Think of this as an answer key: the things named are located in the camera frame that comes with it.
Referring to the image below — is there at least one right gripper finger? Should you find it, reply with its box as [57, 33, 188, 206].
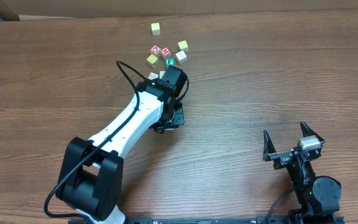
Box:
[262, 129, 277, 161]
[300, 120, 324, 144]

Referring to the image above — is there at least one white blue picture block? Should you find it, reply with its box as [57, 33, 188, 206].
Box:
[159, 71, 165, 79]

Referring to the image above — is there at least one white green picture block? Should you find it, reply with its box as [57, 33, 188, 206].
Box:
[148, 72, 159, 80]

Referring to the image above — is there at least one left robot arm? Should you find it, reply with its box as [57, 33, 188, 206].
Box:
[44, 65, 189, 223]

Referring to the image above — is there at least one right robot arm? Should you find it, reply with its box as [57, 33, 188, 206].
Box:
[263, 121, 344, 223]

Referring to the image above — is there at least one green F block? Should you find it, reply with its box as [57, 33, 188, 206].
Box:
[165, 57, 175, 68]

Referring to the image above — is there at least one plain white wooden block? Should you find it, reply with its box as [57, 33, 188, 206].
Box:
[175, 50, 187, 64]

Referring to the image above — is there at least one yellow block left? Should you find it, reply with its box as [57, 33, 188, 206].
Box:
[147, 54, 158, 68]

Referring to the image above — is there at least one red M block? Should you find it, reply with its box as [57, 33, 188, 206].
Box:
[160, 47, 172, 60]

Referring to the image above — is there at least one red O block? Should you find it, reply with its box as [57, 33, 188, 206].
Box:
[150, 45, 161, 57]

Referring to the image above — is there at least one yellow block right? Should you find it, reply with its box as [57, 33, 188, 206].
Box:
[178, 40, 188, 52]

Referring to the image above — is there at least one far yellow wooden block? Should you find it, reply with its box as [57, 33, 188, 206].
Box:
[150, 22, 161, 35]

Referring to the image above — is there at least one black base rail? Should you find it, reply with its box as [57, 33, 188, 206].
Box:
[68, 216, 345, 224]

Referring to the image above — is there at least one cardboard wall panel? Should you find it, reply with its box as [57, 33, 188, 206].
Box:
[0, 0, 358, 21]

